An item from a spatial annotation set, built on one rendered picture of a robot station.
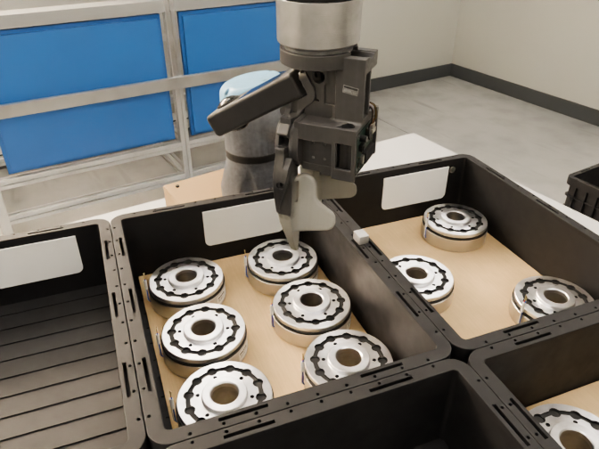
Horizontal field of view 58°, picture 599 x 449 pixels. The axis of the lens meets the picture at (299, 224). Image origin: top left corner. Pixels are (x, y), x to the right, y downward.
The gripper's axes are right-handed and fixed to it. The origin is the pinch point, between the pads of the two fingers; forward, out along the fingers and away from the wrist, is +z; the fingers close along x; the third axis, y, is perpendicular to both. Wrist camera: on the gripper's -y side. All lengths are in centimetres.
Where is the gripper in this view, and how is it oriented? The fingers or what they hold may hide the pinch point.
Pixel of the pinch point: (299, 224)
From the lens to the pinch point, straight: 60.8
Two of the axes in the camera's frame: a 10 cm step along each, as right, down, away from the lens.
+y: 9.2, 2.1, -3.4
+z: 0.1, 8.3, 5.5
